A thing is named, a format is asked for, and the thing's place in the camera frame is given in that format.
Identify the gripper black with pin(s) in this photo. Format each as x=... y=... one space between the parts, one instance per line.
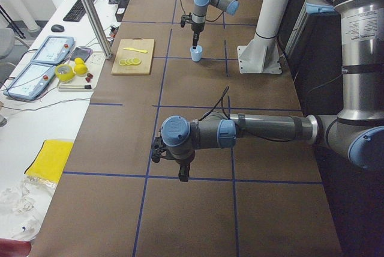
x=196 y=30
x=182 y=161

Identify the light blue cup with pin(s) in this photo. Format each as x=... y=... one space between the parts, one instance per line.
x=196 y=53

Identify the yellow plastic knife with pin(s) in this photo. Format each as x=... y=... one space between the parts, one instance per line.
x=135 y=50

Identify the wooden cutting board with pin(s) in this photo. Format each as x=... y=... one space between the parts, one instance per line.
x=144 y=68

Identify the dark wallet pouch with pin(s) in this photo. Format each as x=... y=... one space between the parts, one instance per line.
x=81 y=52

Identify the strawberry on side table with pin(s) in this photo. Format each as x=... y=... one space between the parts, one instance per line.
x=88 y=77

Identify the whole lemon upper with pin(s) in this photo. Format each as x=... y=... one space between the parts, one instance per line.
x=79 y=61

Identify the whole lemon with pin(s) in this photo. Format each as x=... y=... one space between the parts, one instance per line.
x=80 y=69
x=79 y=61

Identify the whole lemon lower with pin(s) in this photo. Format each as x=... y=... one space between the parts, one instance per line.
x=80 y=69

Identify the black keyboard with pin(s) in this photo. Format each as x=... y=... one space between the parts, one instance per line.
x=76 y=12

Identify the yellow cloth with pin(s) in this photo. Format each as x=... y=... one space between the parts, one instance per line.
x=50 y=160

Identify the yellow tape roll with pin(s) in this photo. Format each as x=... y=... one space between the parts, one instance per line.
x=64 y=72

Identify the black computer mouse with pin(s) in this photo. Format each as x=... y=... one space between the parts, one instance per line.
x=57 y=28

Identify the teach pendant far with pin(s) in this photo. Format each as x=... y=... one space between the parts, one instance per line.
x=53 y=50

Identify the teach pendant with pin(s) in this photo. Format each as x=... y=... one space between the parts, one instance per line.
x=31 y=82
x=53 y=50

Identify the crumpled clear plastic bag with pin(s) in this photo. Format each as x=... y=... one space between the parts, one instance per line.
x=23 y=208

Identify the teach pendant near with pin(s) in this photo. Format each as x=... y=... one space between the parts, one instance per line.
x=31 y=82

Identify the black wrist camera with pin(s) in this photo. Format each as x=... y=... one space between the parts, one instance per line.
x=185 y=18
x=158 y=150

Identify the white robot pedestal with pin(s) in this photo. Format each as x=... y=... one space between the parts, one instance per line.
x=260 y=55

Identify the aluminium frame post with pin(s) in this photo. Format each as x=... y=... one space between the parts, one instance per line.
x=97 y=27

